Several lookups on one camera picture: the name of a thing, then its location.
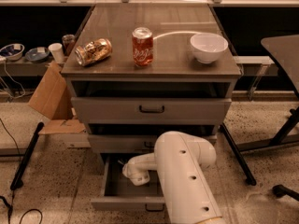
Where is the grey middle drawer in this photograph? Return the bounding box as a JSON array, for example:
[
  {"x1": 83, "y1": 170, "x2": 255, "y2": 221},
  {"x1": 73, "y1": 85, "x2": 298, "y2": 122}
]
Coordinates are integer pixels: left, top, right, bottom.
[{"x1": 88, "y1": 124, "x2": 217, "y2": 153}]

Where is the black bar left floor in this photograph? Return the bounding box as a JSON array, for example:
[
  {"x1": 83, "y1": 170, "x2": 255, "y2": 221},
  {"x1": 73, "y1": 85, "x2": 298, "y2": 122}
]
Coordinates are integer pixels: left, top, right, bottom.
[{"x1": 10, "y1": 122, "x2": 44, "y2": 190}]

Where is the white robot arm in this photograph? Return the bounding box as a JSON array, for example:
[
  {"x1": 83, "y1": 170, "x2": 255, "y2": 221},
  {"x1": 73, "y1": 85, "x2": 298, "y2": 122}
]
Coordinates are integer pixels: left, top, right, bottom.
[{"x1": 122, "y1": 132, "x2": 226, "y2": 224}]

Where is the upright red soda can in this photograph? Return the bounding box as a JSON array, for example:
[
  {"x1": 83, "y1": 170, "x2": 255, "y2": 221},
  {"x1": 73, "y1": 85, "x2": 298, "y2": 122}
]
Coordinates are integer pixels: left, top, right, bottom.
[{"x1": 132, "y1": 27, "x2": 153, "y2": 67}]

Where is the grey top drawer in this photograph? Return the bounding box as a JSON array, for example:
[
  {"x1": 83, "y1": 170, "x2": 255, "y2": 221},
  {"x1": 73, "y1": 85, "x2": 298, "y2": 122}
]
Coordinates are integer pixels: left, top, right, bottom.
[{"x1": 72, "y1": 81, "x2": 231, "y2": 125}]

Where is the white bowl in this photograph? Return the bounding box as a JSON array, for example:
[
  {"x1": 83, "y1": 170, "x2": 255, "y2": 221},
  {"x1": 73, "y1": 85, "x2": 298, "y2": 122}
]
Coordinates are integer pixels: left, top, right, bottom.
[{"x1": 190, "y1": 33, "x2": 228, "y2": 63}]

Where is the black bar right floor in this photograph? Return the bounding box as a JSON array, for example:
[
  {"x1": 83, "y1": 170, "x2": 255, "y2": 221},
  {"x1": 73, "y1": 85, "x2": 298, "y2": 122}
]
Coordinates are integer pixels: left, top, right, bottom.
[{"x1": 220, "y1": 123, "x2": 257, "y2": 186}]

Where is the blue bowl near cup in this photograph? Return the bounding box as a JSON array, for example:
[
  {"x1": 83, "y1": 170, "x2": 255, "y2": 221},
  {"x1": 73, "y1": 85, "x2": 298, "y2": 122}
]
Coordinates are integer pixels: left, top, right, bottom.
[{"x1": 25, "y1": 47, "x2": 50, "y2": 63}]

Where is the brown cardboard box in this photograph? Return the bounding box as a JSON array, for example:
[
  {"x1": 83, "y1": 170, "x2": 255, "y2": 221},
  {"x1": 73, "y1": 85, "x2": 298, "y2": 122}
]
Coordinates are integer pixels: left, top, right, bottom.
[{"x1": 28, "y1": 62, "x2": 85, "y2": 134}]

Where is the dark side table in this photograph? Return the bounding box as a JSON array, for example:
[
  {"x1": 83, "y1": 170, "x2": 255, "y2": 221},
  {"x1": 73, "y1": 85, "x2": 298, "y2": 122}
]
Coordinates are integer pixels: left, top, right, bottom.
[{"x1": 261, "y1": 35, "x2": 299, "y2": 95}]

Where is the grey drawer cabinet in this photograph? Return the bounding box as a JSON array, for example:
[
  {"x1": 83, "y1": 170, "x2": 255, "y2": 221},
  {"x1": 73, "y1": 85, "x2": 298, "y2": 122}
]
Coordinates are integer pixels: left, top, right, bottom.
[{"x1": 61, "y1": 3, "x2": 243, "y2": 170}]

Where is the black floor cable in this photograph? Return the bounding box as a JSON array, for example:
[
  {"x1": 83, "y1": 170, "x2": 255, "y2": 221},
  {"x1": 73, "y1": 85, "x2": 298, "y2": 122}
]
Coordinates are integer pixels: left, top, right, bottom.
[{"x1": 0, "y1": 118, "x2": 44, "y2": 224}]

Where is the white paper cup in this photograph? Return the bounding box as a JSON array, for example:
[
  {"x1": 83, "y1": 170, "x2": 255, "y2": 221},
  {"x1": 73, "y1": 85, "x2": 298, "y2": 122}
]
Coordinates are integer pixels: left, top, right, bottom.
[{"x1": 49, "y1": 43, "x2": 64, "y2": 63}]

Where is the grey drawer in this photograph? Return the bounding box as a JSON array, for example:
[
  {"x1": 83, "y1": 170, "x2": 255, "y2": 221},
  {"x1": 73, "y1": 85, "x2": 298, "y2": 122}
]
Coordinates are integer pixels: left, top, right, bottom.
[
  {"x1": 88, "y1": 124, "x2": 217, "y2": 153},
  {"x1": 72, "y1": 81, "x2": 231, "y2": 125},
  {"x1": 91, "y1": 154, "x2": 165, "y2": 212}
]

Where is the blue bowl far left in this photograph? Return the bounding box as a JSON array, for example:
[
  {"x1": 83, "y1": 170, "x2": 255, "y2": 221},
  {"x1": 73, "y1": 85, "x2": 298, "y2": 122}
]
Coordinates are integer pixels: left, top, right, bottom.
[{"x1": 0, "y1": 43, "x2": 24, "y2": 62}]

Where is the dark glass jar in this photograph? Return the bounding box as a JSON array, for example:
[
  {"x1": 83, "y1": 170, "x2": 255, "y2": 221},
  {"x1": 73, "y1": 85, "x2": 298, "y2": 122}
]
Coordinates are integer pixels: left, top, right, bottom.
[{"x1": 62, "y1": 35, "x2": 76, "y2": 56}]

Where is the grey bottom drawer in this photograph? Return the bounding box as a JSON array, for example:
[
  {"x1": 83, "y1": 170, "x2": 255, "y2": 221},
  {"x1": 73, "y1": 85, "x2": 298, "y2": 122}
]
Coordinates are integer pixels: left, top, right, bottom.
[{"x1": 91, "y1": 154, "x2": 165, "y2": 212}]

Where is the black stand base right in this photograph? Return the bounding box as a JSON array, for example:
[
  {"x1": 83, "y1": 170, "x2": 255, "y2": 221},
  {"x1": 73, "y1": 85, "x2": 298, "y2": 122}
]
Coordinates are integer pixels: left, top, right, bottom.
[{"x1": 237, "y1": 106, "x2": 299, "y2": 151}]

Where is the black caster foot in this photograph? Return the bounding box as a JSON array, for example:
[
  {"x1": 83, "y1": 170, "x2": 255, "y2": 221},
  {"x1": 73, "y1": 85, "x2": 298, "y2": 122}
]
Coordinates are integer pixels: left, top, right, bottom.
[{"x1": 272, "y1": 185, "x2": 299, "y2": 202}]

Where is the black bar floor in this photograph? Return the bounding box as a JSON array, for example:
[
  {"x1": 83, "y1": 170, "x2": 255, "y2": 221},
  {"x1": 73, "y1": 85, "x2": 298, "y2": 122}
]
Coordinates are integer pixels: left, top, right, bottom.
[
  {"x1": 220, "y1": 123, "x2": 257, "y2": 186},
  {"x1": 10, "y1": 122, "x2": 44, "y2": 190}
]

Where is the white cable left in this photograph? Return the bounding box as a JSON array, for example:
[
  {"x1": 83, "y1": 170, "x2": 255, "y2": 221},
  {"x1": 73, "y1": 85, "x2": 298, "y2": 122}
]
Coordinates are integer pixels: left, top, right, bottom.
[{"x1": 0, "y1": 59, "x2": 27, "y2": 100}]

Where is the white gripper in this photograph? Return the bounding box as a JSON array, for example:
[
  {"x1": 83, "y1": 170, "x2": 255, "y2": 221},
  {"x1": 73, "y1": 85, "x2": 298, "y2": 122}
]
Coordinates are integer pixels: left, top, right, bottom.
[{"x1": 122, "y1": 163, "x2": 150, "y2": 186}]

